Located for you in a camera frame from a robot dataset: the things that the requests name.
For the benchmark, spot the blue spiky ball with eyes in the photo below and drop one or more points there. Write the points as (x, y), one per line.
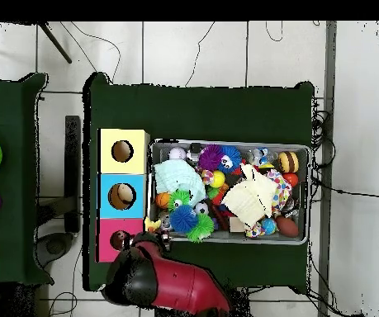
(230, 157)

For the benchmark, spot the dark green table cloth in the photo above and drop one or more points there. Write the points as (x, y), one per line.
(10, 132)
(192, 112)

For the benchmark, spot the yellow plush duck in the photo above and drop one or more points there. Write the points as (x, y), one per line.
(152, 225)

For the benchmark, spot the silver mesh bin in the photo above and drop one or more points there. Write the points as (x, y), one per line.
(304, 158)

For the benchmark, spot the cream yellow cloth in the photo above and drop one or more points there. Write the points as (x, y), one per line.
(252, 198)

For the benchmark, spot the black tripod leg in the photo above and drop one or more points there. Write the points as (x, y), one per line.
(55, 42)

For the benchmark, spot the yellow brown striped bee toy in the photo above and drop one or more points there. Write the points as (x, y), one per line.
(288, 161)

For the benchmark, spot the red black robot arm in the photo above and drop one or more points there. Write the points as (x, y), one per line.
(182, 284)

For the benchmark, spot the grey floor rail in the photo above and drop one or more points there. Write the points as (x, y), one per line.
(329, 66)

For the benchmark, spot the purple spiky ball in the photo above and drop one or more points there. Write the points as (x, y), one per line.
(210, 158)

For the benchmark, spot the white baseball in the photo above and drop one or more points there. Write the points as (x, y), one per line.
(178, 153)

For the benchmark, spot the grey stand base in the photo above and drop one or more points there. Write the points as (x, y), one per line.
(55, 246)

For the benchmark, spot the plain green spiky ball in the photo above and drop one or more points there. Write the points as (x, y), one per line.
(202, 230)

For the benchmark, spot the small orange basketball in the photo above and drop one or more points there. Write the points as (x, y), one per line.
(162, 200)

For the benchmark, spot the green spiky ball with eyes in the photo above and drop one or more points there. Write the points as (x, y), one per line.
(177, 198)

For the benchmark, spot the wooden box with three holes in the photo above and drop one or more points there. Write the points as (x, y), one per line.
(123, 171)

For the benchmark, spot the black upright panel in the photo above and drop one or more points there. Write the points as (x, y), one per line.
(72, 165)

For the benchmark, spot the mint green cloth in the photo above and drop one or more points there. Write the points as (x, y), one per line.
(179, 178)

